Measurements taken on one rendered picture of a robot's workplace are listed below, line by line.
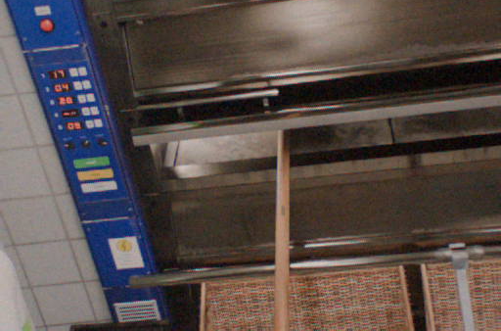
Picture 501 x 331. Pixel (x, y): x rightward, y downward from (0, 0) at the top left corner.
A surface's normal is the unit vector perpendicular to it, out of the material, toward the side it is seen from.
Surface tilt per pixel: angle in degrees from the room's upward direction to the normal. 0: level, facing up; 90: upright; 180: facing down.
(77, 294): 90
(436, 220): 70
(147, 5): 90
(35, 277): 90
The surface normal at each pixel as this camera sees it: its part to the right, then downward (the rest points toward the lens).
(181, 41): -0.10, 0.22
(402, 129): -0.16, -0.83
